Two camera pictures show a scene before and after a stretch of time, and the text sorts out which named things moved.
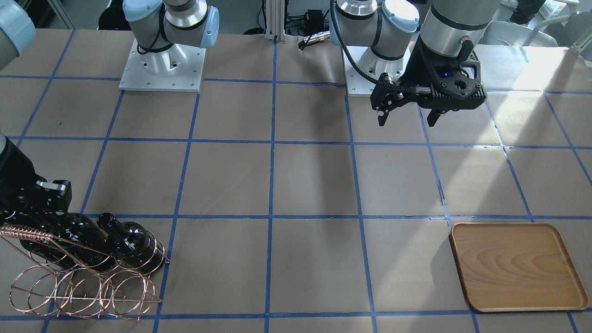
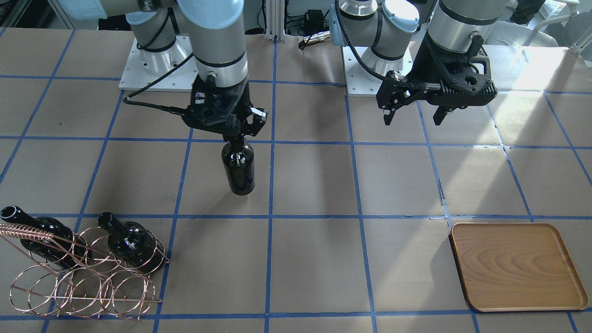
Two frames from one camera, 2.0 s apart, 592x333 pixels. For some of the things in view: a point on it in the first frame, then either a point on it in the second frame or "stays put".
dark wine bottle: [80, 243] → [238, 158]
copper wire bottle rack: [68, 280] stays put
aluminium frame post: [274, 20] stays put
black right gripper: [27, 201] → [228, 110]
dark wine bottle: [132, 244] stays put
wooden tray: [516, 267] stays put
